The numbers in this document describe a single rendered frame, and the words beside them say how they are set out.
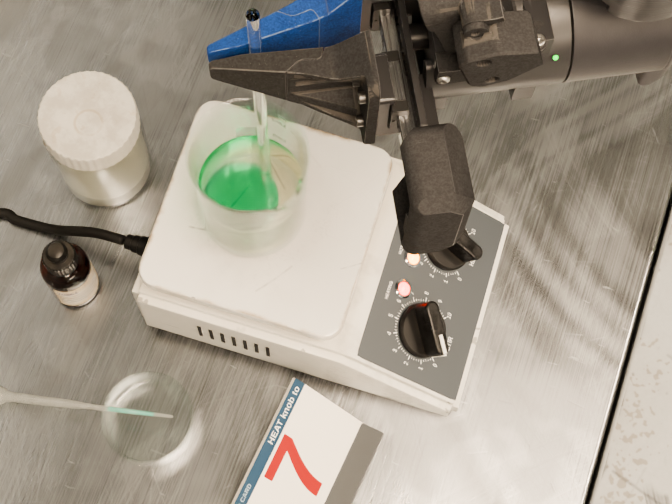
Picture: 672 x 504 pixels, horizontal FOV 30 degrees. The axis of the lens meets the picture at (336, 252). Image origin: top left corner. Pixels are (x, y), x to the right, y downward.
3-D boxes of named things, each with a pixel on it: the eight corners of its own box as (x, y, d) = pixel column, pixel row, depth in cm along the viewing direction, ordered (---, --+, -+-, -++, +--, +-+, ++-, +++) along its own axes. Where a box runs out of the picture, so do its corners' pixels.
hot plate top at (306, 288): (397, 157, 74) (398, 151, 73) (337, 346, 70) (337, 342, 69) (203, 100, 74) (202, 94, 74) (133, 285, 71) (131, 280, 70)
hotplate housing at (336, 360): (505, 231, 81) (526, 185, 73) (451, 423, 77) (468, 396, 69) (178, 135, 82) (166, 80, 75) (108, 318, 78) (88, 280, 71)
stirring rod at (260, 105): (273, 184, 71) (259, 5, 52) (272, 193, 71) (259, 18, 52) (262, 184, 71) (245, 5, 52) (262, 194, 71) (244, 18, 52)
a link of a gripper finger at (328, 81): (361, 77, 59) (367, 13, 53) (374, 148, 57) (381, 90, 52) (213, 95, 58) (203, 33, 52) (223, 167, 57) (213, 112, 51)
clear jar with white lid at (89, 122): (170, 149, 82) (156, 96, 74) (123, 225, 80) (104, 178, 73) (91, 109, 83) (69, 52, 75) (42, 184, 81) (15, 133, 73)
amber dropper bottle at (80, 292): (42, 283, 79) (18, 247, 72) (79, 253, 80) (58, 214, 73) (72, 317, 78) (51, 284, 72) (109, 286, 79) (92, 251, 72)
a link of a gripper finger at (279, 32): (349, 2, 60) (353, -69, 54) (360, 70, 59) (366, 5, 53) (203, 19, 59) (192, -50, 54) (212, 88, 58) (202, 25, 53)
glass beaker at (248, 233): (174, 207, 72) (158, 148, 64) (259, 139, 73) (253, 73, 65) (255, 295, 70) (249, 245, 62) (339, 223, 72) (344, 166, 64)
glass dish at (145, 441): (123, 482, 75) (118, 477, 73) (93, 399, 77) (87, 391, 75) (209, 447, 76) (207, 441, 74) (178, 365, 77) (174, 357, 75)
